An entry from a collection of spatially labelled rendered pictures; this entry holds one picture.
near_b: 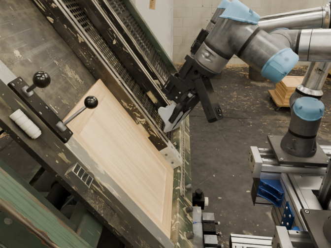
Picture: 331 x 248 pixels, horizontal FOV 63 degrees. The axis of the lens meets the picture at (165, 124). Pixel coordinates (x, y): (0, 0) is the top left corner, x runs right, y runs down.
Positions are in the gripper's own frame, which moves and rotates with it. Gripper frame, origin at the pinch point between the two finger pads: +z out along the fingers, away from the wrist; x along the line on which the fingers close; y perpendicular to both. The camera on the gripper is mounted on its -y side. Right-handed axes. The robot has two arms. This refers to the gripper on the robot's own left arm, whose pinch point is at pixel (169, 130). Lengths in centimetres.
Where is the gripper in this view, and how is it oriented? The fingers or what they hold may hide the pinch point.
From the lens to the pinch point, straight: 74.1
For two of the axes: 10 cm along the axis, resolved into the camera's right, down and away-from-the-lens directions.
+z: -5.1, 7.2, 4.7
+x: -5.2, 1.8, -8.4
